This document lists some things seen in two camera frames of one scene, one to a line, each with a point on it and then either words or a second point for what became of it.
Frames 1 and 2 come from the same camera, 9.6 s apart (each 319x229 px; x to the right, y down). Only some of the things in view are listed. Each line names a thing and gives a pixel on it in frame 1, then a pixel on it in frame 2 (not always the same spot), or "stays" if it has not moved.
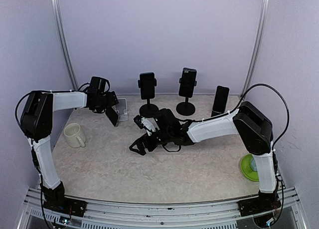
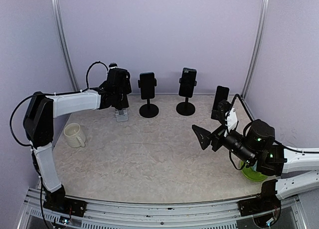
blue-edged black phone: (187, 82) stays
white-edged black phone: (221, 99) stays
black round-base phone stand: (186, 108) stays
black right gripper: (144, 138) -> (217, 135)
